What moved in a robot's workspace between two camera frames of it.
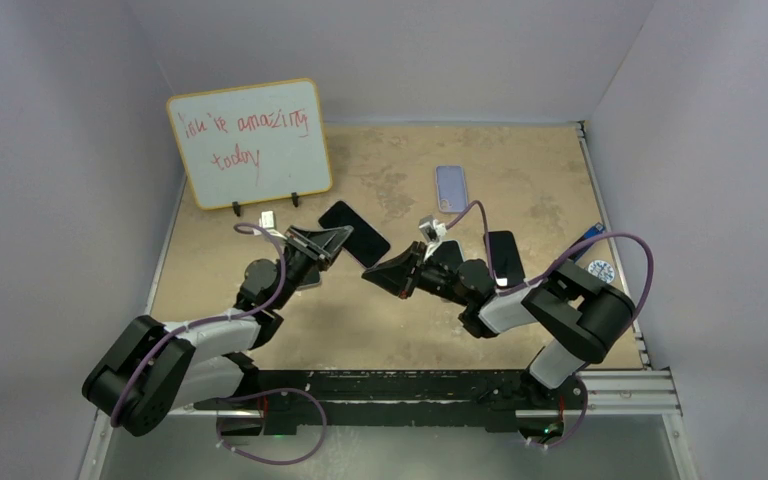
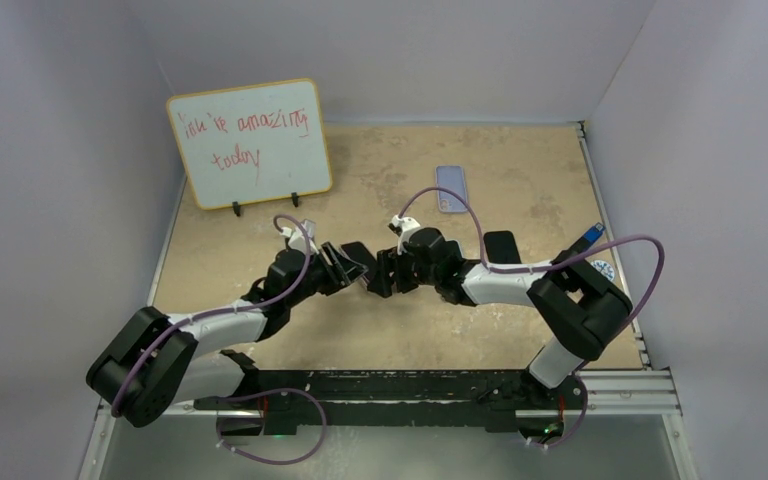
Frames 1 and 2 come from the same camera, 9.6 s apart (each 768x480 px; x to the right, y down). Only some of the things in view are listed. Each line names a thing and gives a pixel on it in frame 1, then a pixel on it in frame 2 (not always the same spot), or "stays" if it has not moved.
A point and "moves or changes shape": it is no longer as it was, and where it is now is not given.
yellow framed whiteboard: x=252 y=144 stays
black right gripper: x=396 y=274 stays
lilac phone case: x=452 y=188 stays
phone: x=364 y=243 moves or changes shape
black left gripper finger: x=323 y=244 -> x=344 y=269
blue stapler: x=596 y=228 stays
